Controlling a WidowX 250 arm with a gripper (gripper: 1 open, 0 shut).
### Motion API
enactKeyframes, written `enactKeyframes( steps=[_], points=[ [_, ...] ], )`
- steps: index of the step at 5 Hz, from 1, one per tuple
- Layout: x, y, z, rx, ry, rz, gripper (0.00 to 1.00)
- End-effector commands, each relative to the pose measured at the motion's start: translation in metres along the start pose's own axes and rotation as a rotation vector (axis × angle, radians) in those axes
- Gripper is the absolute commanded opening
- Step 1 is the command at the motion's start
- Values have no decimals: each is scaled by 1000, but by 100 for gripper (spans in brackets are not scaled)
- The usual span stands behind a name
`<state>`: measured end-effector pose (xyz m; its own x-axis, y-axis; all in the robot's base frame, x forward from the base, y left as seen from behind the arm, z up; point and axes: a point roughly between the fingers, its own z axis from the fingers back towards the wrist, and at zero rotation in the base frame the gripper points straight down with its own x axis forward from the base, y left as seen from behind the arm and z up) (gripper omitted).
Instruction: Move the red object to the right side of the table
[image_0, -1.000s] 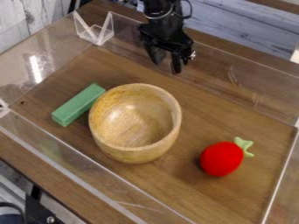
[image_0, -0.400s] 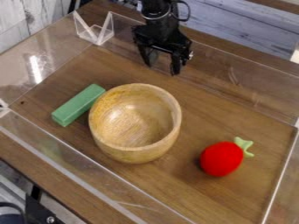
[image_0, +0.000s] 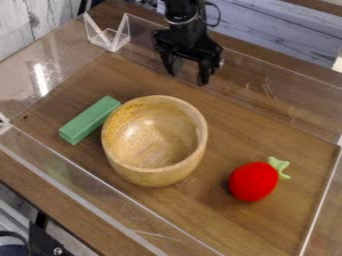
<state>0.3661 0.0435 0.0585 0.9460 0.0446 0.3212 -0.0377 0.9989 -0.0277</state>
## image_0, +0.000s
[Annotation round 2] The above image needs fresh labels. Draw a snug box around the green rectangular block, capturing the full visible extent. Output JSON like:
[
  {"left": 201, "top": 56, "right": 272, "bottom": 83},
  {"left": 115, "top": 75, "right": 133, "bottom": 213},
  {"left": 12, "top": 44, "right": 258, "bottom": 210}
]
[{"left": 59, "top": 96, "right": 121, "bottom": 145}]

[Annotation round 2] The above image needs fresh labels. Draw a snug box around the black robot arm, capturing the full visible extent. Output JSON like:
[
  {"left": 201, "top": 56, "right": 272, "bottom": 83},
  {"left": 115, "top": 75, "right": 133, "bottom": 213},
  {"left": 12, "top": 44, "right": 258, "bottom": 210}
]
[{"left": 152, "top": 0, "right": 224, "bottom": 86}]

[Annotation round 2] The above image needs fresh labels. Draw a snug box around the black table clamp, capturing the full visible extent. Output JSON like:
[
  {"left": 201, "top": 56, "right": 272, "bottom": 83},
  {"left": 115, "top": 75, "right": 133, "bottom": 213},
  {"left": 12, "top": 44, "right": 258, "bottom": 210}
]
[{"left": 28, "top": 212, "right": 75, "bottom": 256}]

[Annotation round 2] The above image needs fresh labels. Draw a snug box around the wooden bowl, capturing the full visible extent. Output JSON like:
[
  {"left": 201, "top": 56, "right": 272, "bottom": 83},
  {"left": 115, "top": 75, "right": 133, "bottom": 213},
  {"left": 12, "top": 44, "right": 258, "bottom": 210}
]
[{"left": 101, "top": 95, "right": 208, "bottom": 187}]

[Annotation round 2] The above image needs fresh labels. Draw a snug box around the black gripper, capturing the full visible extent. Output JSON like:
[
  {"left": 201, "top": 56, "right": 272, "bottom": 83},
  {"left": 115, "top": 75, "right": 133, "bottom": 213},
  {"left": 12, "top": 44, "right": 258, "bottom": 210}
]
[{"left": 152, "top": 21, "right": 223, "bottom": 86}]

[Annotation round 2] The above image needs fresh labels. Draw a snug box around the red plush strawberry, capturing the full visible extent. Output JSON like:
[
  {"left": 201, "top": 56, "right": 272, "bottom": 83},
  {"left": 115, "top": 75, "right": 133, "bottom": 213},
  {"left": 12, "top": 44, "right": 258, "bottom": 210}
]
[{"left": 227, "top": 156, "right": 291, "bottom": 202}]

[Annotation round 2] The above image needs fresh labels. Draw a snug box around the black cable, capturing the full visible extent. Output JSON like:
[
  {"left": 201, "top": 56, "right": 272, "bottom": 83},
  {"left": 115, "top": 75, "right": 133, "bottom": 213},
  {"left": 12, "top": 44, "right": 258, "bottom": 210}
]
[{"left": 0, "top": 230, "right": 32, "bottom": 256}]

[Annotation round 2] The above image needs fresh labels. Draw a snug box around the clear acrylic corner bracket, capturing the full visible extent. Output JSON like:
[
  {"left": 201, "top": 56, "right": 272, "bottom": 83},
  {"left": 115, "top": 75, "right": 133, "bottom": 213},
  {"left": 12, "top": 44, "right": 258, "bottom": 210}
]
[{"left": 83, "top": 13, "right": 131, "bottom": 52}]

